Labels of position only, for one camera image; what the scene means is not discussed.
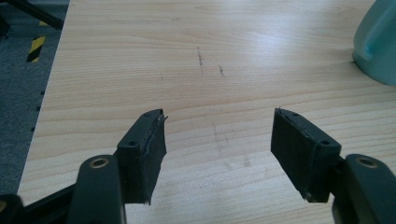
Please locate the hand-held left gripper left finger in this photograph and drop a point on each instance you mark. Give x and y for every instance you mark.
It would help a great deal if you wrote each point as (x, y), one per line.
(137, 161)

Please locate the yellow black striped floor tape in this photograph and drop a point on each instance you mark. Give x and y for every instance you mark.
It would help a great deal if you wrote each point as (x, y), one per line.
(35, 48)

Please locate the light teal plastic jug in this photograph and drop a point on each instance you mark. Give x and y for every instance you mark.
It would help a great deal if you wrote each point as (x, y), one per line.
(378, 46)

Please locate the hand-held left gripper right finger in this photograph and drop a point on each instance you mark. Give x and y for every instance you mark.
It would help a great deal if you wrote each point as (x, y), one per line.
(311, 155)

